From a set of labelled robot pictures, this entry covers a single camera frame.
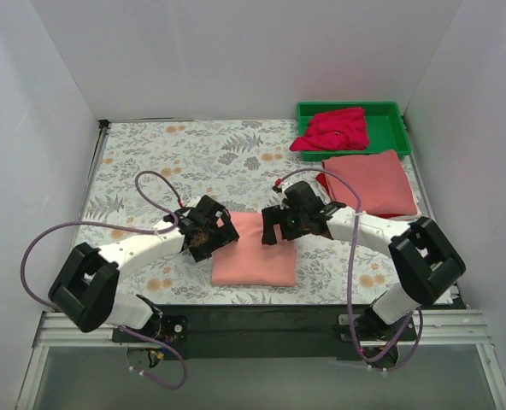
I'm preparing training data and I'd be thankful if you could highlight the salmon pink t shirt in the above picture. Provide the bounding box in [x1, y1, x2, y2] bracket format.
[211, 212, 297, 287]

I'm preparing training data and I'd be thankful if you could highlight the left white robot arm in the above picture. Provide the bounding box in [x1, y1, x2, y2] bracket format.
[48, 196, 239, 342]

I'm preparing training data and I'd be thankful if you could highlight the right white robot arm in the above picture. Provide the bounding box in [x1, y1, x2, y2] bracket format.
[262, 181, 466, 340]

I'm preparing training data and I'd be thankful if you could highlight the folded red t shirt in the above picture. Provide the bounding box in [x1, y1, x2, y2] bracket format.
[315, 173, 415, 221]

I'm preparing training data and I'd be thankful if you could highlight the folded dusty pink t shirt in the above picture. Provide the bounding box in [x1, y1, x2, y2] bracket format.
[322, 150, 419, 220]

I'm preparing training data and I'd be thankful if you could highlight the floral patterned table mat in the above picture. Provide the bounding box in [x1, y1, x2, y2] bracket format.
[75, 120, 398, 304]

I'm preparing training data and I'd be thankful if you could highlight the crimson crumpled t shirt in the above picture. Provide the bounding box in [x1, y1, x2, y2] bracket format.
[289, 107, 369, 152]

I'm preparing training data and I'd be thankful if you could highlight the green plastic tray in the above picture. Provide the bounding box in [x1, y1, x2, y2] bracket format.
[297, 101, 411, 161]

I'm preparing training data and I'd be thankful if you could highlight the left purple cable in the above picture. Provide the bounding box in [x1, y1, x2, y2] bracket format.
[23, 170, 189, 390]

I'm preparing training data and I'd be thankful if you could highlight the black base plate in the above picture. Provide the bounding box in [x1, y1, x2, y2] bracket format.
[54, 298, 468, 362]

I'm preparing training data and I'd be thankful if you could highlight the aluminium front rail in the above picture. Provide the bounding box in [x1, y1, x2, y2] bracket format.
[17, 307, 506, 409]

